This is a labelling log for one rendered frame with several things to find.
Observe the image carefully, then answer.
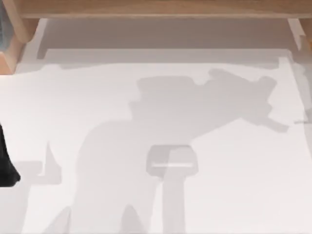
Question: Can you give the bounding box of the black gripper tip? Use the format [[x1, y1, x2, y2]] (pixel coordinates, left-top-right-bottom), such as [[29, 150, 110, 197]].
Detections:
[[0, 124, 21, 188]]

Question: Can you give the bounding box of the wooden cupboard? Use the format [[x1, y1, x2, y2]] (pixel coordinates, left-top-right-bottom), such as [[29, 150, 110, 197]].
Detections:
[[17, 0, 312, 20]]

